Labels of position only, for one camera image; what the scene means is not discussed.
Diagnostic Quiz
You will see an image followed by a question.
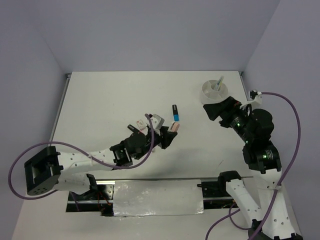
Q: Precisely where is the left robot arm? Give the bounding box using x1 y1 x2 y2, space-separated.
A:
24 126 178 200

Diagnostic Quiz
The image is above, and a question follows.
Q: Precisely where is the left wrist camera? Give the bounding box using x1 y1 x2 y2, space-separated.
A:
149 114 165 135

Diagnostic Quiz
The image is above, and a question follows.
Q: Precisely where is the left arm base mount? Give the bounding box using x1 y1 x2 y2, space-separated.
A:
65 181 115 217

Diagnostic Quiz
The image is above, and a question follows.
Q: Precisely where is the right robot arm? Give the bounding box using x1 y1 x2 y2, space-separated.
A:
203 97 303 240

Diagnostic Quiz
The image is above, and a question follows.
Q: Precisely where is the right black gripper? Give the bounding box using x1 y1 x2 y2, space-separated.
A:
202 94 253 141

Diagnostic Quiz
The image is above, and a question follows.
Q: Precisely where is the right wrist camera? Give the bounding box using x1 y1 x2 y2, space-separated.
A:
240 90 262 110

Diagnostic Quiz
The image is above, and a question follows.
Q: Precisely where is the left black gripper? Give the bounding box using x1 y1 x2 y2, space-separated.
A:
134 125 177 160

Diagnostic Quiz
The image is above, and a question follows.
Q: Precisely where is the silver foil sheet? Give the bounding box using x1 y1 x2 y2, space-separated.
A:
113 179 204 217

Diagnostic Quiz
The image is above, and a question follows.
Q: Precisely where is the white round divided organizer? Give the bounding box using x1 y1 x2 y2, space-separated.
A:
200 80 229 105

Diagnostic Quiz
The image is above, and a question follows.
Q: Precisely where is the pink black highlighter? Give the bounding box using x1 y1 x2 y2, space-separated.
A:
127 124 141 134

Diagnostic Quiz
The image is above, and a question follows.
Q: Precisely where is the white boxed eraser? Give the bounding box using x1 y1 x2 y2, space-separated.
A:
136 119 147 132

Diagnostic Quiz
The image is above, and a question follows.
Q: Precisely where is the blue black highlighter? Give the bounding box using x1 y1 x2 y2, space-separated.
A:
172 104 180 122

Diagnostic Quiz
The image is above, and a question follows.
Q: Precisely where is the pink mini stapler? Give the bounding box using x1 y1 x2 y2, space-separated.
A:
169 121 180 132

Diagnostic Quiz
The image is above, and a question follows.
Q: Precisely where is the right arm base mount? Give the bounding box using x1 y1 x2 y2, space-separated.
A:
197 176 234 210

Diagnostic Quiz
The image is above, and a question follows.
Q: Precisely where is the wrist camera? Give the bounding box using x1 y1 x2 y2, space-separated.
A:
240 90 262 110
149 114 165 135

